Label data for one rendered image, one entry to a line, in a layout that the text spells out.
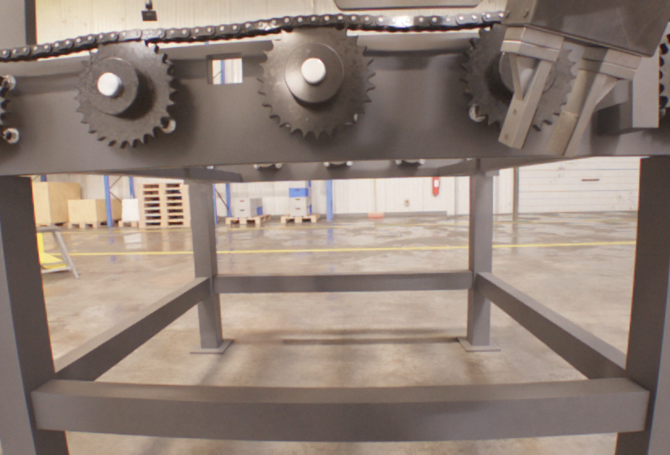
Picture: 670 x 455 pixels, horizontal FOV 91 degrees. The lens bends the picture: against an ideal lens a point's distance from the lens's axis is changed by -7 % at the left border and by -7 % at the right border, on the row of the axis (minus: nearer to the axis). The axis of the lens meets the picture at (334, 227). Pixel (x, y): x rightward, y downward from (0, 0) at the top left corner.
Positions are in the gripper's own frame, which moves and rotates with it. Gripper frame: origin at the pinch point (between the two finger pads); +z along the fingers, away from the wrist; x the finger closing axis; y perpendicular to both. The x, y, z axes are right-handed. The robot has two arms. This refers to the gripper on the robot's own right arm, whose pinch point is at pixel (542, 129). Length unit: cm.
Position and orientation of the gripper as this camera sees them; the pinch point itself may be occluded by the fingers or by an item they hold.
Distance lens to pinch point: 40.8
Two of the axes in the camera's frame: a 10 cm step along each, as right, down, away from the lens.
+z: -1.5, 8.7, 4.7
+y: 0.9, 4.8, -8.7
